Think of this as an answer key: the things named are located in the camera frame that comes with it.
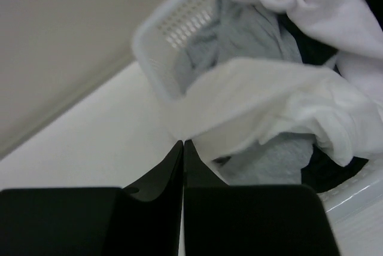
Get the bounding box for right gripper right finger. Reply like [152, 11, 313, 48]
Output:
[183, 141, 340, 255]

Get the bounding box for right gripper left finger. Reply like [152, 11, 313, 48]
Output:
[1, 141, 183, 255]

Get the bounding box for black tank top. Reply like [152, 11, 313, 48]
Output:
[278, 0, 382, 193]

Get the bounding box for grey tank top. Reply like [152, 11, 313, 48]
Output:
[175, 0, 314, 185]

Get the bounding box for white plastic basket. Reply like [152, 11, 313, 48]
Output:
[132, 0, 382, 255]

